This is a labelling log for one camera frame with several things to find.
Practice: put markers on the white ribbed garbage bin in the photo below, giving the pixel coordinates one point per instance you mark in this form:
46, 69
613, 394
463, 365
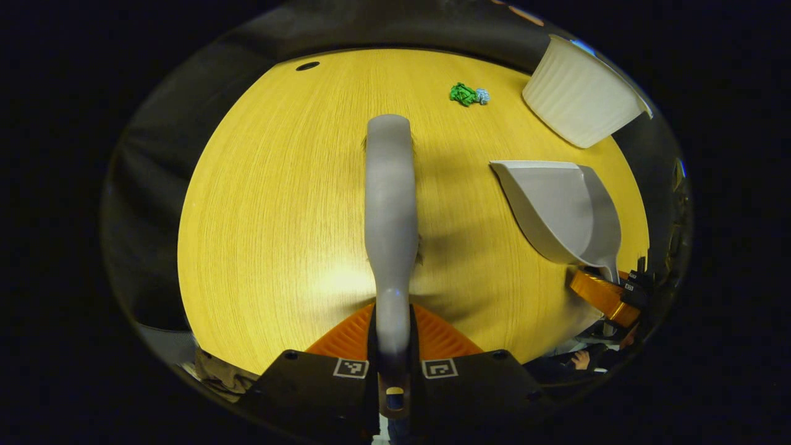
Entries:
581, 99

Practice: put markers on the light blue paper trash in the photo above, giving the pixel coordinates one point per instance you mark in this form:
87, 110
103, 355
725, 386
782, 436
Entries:
482, 96

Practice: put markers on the green paper trash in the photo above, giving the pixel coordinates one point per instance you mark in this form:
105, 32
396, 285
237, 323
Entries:
462, 94

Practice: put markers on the grey dustpan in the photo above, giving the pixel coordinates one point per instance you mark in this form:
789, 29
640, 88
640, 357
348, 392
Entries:
556, 210

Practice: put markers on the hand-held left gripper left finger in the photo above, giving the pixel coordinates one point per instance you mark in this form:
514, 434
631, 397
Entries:
309, 386

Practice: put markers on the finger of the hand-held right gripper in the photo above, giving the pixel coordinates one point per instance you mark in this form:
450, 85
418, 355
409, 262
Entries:
602, 295

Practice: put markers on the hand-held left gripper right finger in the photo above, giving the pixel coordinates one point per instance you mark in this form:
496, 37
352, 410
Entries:
469, 386

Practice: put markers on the black backdrop cloth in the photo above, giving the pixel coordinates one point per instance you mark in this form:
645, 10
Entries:
148, 204

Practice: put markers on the small grey broom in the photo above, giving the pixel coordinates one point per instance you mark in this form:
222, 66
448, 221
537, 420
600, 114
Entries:
389, 204

